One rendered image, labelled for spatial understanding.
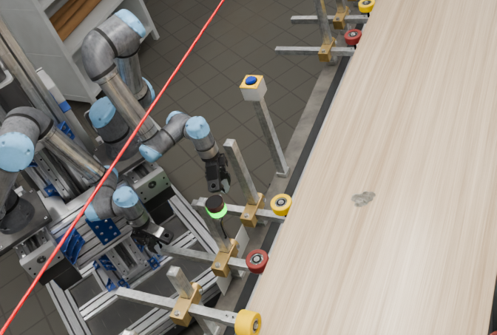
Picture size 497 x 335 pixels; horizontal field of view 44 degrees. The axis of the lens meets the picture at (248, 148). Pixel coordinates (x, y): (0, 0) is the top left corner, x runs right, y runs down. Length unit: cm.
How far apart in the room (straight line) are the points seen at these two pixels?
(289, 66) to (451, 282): 265
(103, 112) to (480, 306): 146
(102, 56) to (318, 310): 106
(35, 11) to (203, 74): 123
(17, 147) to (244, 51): 289
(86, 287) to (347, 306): 170
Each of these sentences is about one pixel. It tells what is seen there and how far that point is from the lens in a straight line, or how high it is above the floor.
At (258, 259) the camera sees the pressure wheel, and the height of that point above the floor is 91.
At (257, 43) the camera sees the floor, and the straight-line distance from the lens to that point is 467.
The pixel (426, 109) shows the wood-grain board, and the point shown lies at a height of 90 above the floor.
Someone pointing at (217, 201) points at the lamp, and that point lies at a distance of 201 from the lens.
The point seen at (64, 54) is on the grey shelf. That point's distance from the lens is 442.
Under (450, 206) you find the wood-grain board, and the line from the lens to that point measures 215.
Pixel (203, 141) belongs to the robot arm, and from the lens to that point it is 213.
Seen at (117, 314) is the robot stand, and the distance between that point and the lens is 313.
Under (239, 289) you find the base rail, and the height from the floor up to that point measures 70.
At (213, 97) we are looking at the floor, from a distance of 431.
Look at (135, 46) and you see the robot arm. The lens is 214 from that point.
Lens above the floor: 259
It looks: 43 degrees down
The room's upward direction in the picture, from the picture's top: 22 degrees counter-clockwise
